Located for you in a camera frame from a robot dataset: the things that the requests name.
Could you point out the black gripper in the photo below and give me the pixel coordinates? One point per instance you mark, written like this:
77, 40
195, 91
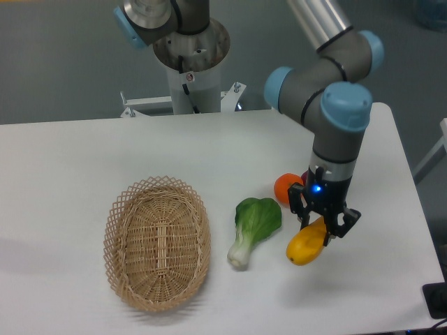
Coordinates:
321, 192

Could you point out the yellow mango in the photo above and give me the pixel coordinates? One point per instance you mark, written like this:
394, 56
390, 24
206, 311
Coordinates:
308, 244

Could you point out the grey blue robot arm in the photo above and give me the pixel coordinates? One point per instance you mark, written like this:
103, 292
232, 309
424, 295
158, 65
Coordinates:
327, 99

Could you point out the purple sweet potato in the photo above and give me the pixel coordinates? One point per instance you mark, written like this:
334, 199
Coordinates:
304, 177

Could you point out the orange fruit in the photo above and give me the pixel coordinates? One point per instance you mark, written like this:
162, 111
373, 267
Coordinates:
282, 185

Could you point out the green bok choy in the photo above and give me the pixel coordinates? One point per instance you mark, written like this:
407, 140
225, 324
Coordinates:
255, 220

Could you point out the black device at table edge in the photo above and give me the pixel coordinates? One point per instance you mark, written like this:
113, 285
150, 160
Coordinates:
435, 298

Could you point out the woven wicker basket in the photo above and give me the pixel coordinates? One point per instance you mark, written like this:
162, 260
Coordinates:
157, 244

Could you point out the white frame at right edge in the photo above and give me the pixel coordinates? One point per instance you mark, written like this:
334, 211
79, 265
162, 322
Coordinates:
432, 157

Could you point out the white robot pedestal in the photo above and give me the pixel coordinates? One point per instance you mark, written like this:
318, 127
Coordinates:
193, 62

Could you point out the white metal base frame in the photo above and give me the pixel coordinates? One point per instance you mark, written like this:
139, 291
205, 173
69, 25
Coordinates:
205, 101

